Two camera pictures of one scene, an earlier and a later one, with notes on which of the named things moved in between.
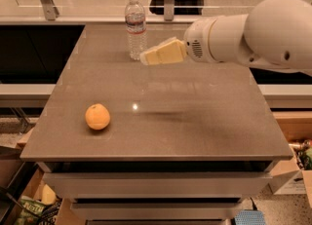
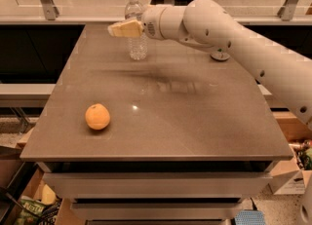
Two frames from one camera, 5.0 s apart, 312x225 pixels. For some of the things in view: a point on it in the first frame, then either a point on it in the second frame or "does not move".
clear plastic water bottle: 136,27 does not move
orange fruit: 97,116 does not move
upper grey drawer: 70,184 does not move
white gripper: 196,42 -> 151,21
